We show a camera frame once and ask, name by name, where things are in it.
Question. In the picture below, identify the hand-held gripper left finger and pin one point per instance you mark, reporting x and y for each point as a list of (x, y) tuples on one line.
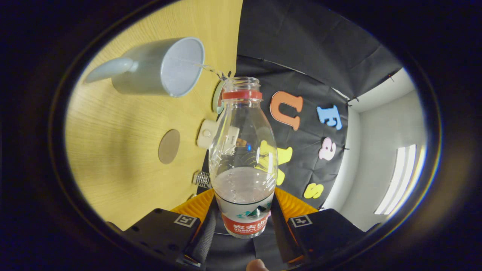
[(205, 241)]

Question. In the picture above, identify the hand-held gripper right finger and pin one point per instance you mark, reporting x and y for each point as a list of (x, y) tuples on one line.
[(324, 229)]

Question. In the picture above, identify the clear plastic bottle red label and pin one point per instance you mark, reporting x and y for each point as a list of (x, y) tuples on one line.
[(244, 188)]

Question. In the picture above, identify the round brown coaster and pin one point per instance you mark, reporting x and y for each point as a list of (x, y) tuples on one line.
[(169, 146)]

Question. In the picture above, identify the large ceiling light panel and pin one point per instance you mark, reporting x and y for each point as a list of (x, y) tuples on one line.
[(401, 180)]

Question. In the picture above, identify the white toaster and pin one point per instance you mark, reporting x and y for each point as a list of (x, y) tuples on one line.
[(205, 134)]

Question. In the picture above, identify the wooden table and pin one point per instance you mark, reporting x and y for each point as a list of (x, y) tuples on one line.
[(124, 143)]

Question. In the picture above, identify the green plate with brown food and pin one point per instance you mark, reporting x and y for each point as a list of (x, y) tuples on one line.
[(217, 99)]

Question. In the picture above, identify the black backdrop cloth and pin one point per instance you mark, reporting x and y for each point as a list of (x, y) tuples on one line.
[(301, 45)]

